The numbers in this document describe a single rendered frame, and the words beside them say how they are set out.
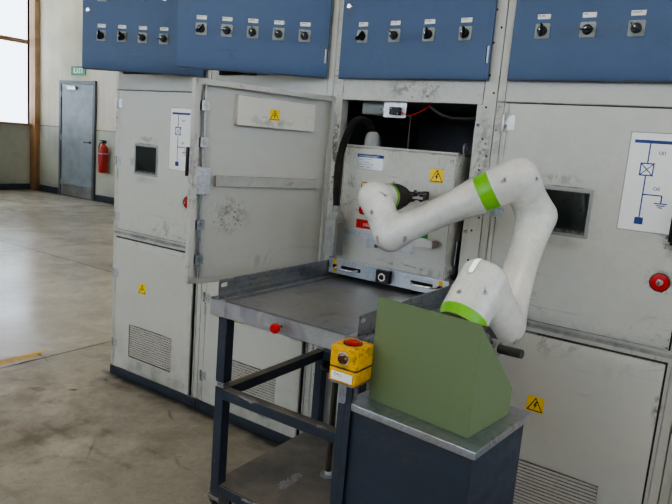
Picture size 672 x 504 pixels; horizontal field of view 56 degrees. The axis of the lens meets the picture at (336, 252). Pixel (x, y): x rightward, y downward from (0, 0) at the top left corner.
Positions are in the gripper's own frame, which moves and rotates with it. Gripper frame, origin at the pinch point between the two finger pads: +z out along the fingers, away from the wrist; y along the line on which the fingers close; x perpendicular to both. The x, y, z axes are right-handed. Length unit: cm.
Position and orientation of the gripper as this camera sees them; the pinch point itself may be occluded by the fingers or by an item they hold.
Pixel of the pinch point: (422, 195)
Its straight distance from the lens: 235.4
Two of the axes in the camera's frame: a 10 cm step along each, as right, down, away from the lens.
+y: 8.2, 1.6, -5.4
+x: 0.8, -9.8, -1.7
